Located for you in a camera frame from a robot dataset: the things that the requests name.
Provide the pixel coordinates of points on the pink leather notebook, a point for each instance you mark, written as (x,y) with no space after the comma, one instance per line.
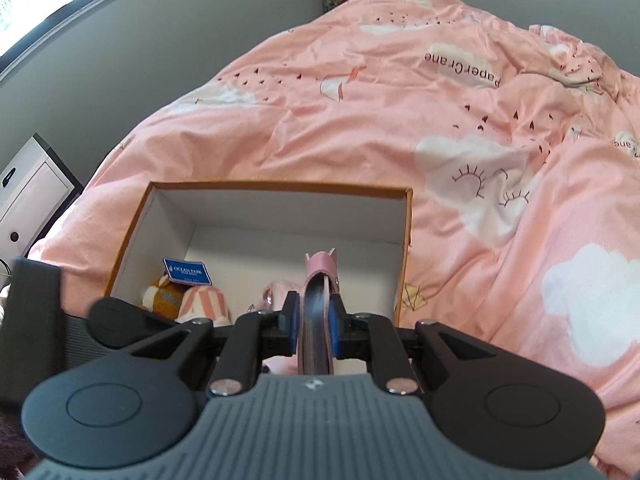
(316,305)

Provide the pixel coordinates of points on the pink striped white plush toy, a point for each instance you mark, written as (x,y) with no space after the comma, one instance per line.
(202,305)

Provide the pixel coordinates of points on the dark fuzzy cloth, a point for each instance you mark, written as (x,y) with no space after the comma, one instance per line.
(12,440)

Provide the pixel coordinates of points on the white cabinet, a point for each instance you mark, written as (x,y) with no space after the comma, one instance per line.
(30,195)

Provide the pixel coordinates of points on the orange cardboard box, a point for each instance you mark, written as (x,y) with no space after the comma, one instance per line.
(280,240)

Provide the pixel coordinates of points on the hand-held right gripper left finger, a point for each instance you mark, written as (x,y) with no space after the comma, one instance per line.
(293,327)

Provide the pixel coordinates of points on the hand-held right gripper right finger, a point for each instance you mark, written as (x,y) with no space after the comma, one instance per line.
(336,329)

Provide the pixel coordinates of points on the pink printed blanket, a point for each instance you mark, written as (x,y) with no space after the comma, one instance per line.
(400,135)

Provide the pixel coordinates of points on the orange plush toy blue tag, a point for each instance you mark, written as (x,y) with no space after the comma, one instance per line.
(167,287)

